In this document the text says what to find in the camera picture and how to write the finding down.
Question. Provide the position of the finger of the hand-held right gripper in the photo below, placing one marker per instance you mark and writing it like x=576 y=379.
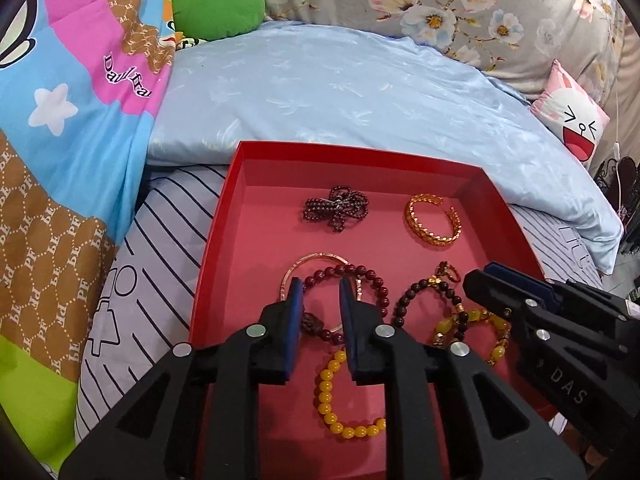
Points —
x=505 y=300
x=520 y=276

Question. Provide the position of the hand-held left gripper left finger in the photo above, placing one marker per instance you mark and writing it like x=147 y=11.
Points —
x=296 y=320

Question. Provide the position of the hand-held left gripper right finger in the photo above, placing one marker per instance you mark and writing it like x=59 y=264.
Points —
x=350 y=325

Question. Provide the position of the rose gold bangle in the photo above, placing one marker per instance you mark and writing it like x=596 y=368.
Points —
x=320 y=257

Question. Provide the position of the red cardboard box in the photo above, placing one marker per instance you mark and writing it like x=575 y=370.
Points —
x=280 y=240

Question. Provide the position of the gold cuff bangle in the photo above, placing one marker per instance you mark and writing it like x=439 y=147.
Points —
x=417 y=227

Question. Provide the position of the dark red metal chair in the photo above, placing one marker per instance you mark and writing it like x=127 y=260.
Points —
x=622 y=210

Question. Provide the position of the pink cartoon cat cushion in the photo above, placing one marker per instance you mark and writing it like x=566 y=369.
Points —
x=570 y=115

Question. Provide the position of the light blue quilt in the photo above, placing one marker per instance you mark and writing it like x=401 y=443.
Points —
x=350 y=95

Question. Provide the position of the colourful cartoon monkey blanket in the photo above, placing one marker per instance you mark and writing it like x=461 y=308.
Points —
x=60 y=185

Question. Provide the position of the grey floral bedding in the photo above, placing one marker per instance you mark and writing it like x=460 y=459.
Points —
x=400 y=5

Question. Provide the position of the green plush cushion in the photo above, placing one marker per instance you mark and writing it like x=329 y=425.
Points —
x=217 y=5

